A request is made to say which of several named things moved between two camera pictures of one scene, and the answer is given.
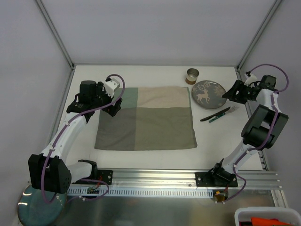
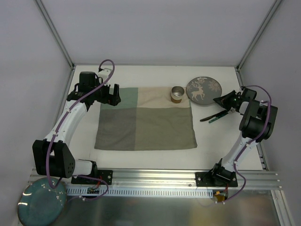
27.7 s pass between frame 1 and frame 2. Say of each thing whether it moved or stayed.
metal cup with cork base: moved
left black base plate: stayed
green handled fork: stayed
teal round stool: stayed
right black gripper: moved
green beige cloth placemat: stayed
